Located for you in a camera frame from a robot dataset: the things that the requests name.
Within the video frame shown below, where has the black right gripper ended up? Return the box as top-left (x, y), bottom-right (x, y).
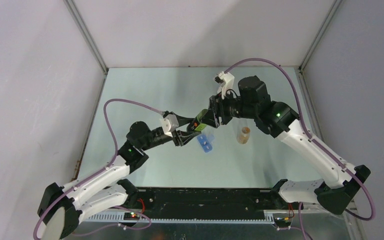
top-left (199, 87), bottom-right (257, 129)

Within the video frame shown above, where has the blue pill organizer box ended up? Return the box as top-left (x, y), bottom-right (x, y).
top-left (196, 133), bottom-right (215, 153)

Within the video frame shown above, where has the clear amber pill bottle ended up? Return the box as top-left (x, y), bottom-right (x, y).
top-left (236, 126), bottom-right (251, 145)

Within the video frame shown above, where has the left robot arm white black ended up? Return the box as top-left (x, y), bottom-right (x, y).
top-left (33, 111), bottom-right (199, 240)

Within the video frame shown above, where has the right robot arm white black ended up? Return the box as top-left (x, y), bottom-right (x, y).
top-left (201, 73), bottom-right (371, 215)

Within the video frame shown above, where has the left controller board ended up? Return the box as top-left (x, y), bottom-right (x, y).
top-left (123, 212), bottom-right (142, 221)

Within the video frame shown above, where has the controller board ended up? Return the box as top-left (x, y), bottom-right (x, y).
top-left (123, 212), bottom-right (142, 221)
top-left (274, 217), bottom-right (294, 229)

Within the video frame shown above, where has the right controller board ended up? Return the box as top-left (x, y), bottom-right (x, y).
top-left (274, 217), bottom-right (294, 229)

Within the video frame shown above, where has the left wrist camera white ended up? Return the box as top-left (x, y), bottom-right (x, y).
top-left (160, 112), bottom-right (180, 137)

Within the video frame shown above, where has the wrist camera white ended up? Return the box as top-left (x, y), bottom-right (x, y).
top-left (214, 71), bottom-right (235, 100)
top-left (160, 112), bottom-right (180, 137)

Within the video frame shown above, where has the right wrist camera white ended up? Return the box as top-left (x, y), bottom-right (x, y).
top-left (214, 71), bottom-right (235, 100)

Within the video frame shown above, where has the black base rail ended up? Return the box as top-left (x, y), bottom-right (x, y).
top-left (123, 187), bottom-right (299, 220)

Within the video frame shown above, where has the grey slotted cable duct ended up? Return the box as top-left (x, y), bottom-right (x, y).
top-left (83, 211), bottom-right (275, 225)

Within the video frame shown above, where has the left aluminium frame post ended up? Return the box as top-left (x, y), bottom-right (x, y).
top-left (63, 0), bottom-right (109, 75)

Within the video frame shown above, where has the aluminium frame post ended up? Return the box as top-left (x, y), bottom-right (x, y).
top-left (298, 0), bottom-right (344, 73)
top-left (63, 0), bottom-right (109, 75)

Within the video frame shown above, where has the right aluminium frame post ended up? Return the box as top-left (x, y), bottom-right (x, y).
top-left (298, 0), bottom-right (344, 73)

